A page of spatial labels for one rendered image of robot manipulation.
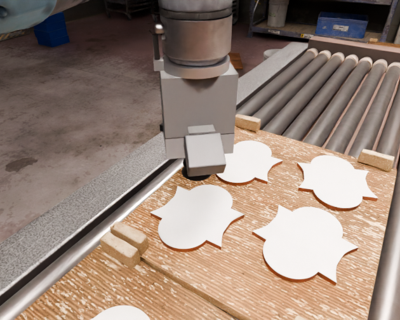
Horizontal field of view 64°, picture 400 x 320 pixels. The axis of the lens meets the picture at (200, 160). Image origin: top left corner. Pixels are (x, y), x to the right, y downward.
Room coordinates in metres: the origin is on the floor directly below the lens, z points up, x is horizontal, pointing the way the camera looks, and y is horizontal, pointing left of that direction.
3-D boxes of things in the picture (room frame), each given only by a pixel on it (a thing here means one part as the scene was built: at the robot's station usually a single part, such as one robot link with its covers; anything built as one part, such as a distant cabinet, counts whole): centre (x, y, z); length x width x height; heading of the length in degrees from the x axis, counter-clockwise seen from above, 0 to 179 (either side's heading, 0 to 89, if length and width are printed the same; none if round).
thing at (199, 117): (0.33, 0.00, 1.13); 0.12 x 0.09 x 0.16; 9
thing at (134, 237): (0.30, 0.10, 0.95); 0.06 x 0.02 x 0.03; 58
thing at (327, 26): (4.64, -1.93, 0.25); 0.62 x 0.42 x 0.22; 68
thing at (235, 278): (0.40, -0.12, 0.93); 0.41 x 0.35 x 0.02; 148
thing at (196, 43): (0.36, 0.01, 1.21); 0.08 x 0.08 x 0.05
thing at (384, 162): (0.49, -0.33, 0.95); 0.06 x 0.02 x 0.03; 58
